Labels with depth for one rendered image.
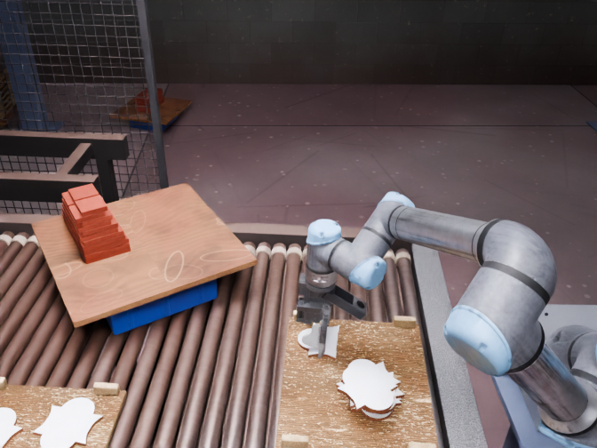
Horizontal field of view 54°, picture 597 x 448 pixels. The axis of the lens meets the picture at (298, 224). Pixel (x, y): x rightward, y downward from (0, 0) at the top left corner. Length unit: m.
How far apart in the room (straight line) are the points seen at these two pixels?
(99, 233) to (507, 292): 1.09
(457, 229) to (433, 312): 0.63
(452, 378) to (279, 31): 4.59
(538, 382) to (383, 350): 0.53
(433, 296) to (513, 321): 0.82
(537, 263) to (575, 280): 2.62
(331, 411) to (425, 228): 0.49
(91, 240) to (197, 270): 0.30
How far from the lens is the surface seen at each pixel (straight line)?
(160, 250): 1.70
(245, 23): 5.72
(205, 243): 1.70
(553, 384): 1.14
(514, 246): 0.99
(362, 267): 1.24
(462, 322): 0.95
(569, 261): 3.74
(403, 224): 1.22
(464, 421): 1.46
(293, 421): 1.37
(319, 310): 1.41
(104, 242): 1.67
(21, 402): 1.53
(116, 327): 1.61
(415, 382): 1.48
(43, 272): 1.91
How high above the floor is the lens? 2.02
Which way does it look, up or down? 34 degrees down
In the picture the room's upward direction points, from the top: 1 degrees clockwise
